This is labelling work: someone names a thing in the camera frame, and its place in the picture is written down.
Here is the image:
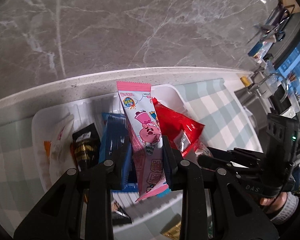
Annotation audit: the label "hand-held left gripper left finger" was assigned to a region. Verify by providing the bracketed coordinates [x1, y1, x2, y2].
[14, 140, 133, 240]

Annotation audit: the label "person's right hand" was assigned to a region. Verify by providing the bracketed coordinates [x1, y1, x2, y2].
[259, 192, 285, 212]

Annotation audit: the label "dark blue snack packet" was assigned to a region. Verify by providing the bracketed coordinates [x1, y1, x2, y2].
[99, 112, 138, 193]

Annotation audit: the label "gold snack packet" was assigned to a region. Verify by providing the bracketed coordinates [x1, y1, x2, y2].
[161, 224, 182, 239]

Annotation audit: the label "red snack packet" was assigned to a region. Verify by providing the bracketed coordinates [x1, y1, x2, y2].
[152, 97, 205, 156]

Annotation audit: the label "blue cup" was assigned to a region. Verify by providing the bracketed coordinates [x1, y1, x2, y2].
[248, 40, 266, 57]

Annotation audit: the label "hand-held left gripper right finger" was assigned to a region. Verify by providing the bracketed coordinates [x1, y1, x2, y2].
[161, 135, 279, 240]

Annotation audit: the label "purple handled scissors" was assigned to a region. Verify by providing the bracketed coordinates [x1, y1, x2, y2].
[247, 2, 291, 46]

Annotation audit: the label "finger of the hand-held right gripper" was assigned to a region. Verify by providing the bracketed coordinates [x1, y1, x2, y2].
[207, 146, 264, 167]
[197, 154, 241, 178]

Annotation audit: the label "black triangular snack packet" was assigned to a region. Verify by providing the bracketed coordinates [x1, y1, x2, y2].
[72, 124, 132, 225]

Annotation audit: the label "white plastic tray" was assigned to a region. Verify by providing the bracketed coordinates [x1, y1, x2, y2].
[31, 84, 263, 232]

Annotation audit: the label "translucent pale pink snack packet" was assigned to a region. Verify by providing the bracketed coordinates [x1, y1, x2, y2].
[44, 114, 75, 180]

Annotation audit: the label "chrome faucet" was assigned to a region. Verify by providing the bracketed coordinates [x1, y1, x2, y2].
[250, 72, 290, 98]

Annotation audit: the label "pink cartoon snack packet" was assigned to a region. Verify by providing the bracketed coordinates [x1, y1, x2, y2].
[116, 81, 172, 202]

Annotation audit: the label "person's right forearm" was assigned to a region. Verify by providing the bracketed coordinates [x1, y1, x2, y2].
[270, 192, 300, 225]

